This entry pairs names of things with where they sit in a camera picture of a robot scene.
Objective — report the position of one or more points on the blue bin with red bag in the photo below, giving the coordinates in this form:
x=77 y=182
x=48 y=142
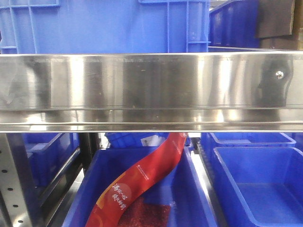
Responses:
x=181 y=189

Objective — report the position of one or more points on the large blue crate top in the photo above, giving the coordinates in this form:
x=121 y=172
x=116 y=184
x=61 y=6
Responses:
x=103 y=26

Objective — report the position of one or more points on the perforated steel upright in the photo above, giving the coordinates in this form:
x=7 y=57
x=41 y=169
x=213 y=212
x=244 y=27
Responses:
x=13 y=162

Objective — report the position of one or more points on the red snack bag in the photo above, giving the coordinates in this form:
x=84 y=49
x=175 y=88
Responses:
x=136 y=180

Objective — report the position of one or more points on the dark red mesh pad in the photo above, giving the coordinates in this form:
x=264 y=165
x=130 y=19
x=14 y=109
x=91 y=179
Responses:
x=141 y=214

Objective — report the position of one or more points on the stainless steel shelf rail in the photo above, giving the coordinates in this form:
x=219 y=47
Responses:
x=190 y=92

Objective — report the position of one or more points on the empty blue bin right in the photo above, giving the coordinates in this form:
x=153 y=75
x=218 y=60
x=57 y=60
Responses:
x=260 y=187

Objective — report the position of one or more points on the blue bin upper right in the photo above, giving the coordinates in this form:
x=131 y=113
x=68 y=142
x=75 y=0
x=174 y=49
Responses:
x=234 y=24

